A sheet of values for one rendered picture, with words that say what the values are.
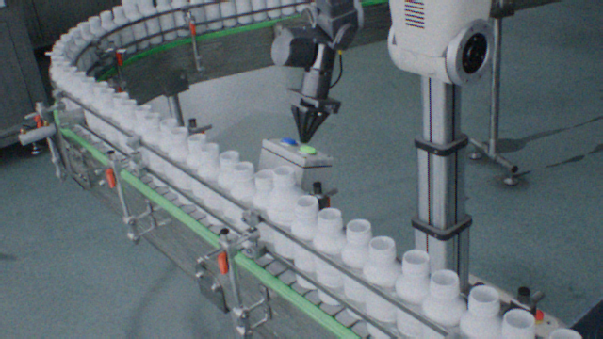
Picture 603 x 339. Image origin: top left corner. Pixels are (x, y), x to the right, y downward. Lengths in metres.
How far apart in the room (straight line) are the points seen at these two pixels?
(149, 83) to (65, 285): 1.05
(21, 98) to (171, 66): 1.79
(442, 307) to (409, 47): 0.84
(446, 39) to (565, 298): 1.45
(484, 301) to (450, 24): 0.78
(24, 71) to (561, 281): 3.05
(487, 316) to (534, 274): 1.96
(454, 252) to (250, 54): 1.20
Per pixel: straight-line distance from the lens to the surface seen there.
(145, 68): 2.54
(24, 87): 4.24
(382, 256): 0.98
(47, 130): 1.84
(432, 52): 1.59
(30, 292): 3.18
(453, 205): 1.84
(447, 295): 0.92
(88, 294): 3.05
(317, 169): 1.35
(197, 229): 1.40
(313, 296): 1.17
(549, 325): 2.24
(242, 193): 1.23
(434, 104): 1.70
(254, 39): 2.67
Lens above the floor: 1.74
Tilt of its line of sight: 29 degrees down
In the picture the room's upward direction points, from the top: 6 degrees counter-clockwise
